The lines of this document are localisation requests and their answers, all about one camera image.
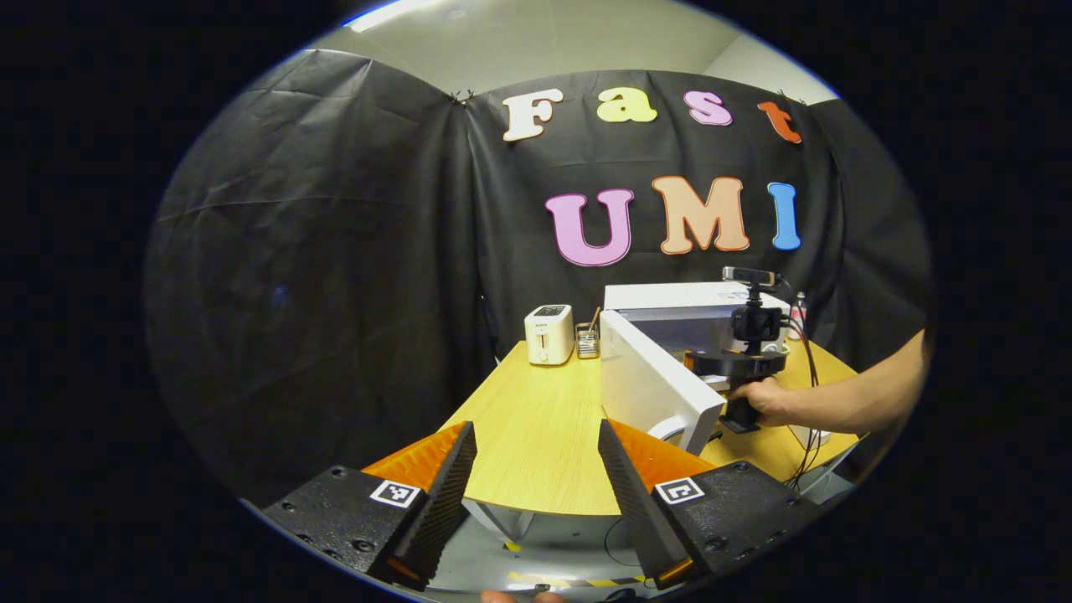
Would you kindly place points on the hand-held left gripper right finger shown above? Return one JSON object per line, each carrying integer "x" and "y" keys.
{"x": 641, "y": 511}

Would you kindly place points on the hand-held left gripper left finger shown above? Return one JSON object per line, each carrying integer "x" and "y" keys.
{"x": 440, "y": 502}

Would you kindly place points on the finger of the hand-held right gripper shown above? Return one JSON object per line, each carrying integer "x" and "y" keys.
{"x": 692, "y": 362}

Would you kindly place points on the white microwave oven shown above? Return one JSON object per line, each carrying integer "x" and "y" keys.
{"x": 645, "y": 385}

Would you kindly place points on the small pink label bottle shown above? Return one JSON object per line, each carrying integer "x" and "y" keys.
{"x": 800, "y": 318}

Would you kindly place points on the white table leg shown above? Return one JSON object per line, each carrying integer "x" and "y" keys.
{"x": 502, "y": 519}

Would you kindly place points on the striped floor tape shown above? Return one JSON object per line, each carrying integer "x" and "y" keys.
{"x": 603, "y": 581}

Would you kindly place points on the clear utensil jar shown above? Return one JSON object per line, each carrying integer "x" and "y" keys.
{"x": 588, "y": 342}

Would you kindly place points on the white toaster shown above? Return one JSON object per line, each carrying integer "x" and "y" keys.
{"x": 548, "y": 335}

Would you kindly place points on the black backdrop cloth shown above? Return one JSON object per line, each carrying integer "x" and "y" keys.
{"x": 335, "y": 251}

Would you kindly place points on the ceiling light panel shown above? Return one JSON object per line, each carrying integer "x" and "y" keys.
{"x": 385, "y": 15}

